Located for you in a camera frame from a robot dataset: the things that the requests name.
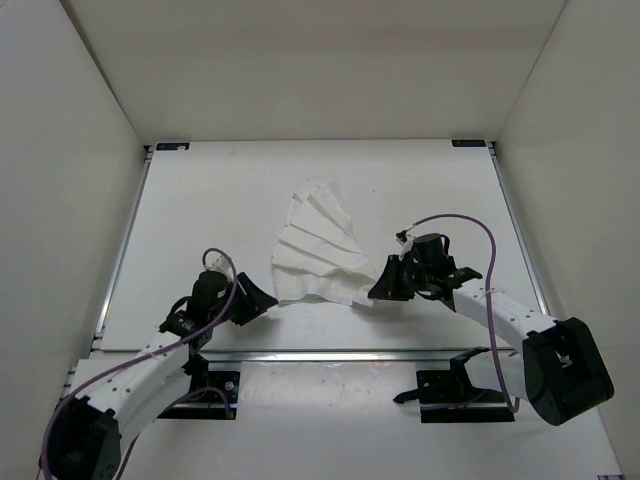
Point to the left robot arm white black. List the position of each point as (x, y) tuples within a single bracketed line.
[(94, 428)]

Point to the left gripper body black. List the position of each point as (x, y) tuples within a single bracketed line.
[(245, 305)]

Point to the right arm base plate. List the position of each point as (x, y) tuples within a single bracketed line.
[(447, 396)]

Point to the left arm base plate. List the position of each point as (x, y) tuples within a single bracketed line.
[(213, 395)]

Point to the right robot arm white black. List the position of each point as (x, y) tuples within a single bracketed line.
[(554, 365)]

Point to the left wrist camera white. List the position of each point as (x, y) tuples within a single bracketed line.
[(217, 262)]

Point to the blue label right corner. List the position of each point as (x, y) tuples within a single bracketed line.
[(468, 143)]

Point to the blue label left corner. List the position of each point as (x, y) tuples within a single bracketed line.
[(172, 146)]

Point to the aluminium front table rail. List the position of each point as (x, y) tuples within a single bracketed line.
[(330, 356)]

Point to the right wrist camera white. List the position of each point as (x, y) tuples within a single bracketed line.
[(406, 239)]

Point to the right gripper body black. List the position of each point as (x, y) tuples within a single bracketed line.
[(405, 278)]

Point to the white pleated skirt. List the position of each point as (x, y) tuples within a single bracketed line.
[(317, 256)]

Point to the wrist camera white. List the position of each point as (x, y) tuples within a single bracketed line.
[(217, 262), (406, 239)]

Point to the blue label corner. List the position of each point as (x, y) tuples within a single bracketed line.
[(468, 143), (172, 146)]

